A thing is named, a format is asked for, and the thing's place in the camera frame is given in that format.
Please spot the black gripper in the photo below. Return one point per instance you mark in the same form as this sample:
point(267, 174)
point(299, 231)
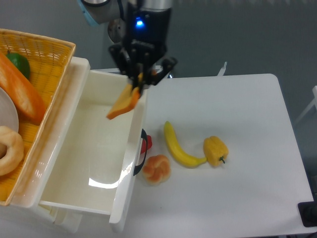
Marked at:
point(142, 54)

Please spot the orange bread slice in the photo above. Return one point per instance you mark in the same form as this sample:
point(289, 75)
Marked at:
point(127, 99)

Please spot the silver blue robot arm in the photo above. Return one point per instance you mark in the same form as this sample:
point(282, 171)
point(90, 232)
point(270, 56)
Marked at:
point(98, 12)

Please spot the round bread roll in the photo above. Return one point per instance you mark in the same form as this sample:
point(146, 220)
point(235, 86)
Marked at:
point(156, 169)

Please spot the white open upper drawer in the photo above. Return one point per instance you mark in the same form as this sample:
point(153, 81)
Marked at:
point(93, 173)

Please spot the white drawer cabinet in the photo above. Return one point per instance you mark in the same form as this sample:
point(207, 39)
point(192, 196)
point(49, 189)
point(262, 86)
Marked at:
point(25, 204)

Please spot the red pepper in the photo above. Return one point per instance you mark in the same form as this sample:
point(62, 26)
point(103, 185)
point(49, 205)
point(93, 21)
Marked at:
point(146, 144)

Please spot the yellow wicker basket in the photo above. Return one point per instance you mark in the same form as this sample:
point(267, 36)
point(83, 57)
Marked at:
point(48, 58)

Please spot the yellow banana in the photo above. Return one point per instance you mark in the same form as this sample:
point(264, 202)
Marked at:
point(176, 150)

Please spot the yellow bell pepper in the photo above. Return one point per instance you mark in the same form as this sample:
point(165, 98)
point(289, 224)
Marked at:
point(215, 151)

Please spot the orange baguette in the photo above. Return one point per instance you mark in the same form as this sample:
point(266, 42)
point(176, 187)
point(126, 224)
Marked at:
point(24, 95)

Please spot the green avocado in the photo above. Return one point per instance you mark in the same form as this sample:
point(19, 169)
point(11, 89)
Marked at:
point(20, 62)

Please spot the white plate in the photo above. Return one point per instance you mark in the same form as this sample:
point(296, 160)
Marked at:
point(8, 112)

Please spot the beige bagel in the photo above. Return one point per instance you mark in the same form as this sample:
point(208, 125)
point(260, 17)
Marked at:
point(13, 142)

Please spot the white chair part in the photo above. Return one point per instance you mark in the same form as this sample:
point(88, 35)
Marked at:
point(311, 105)

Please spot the black device at edge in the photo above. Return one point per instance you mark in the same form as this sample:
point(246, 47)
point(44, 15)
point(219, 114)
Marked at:
point(308, 213)

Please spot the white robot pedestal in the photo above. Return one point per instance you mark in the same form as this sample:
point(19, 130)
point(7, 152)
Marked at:
point(116, 30)

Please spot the black drawer handle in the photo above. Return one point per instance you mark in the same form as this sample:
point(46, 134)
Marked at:
point(140, 165)

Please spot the white table frame bracket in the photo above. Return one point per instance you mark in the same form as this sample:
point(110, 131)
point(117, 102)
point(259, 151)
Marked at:
point(222, 70)

